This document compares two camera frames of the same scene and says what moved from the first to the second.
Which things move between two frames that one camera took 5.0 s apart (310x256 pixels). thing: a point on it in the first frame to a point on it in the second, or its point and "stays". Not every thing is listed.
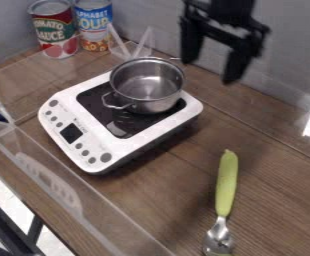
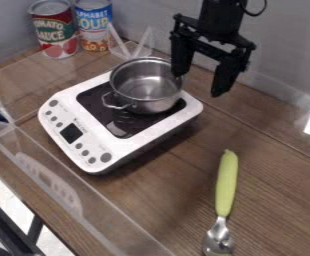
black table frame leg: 8,231 stays
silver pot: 146,83 stays
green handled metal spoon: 219,241 stays
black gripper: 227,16 to 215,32
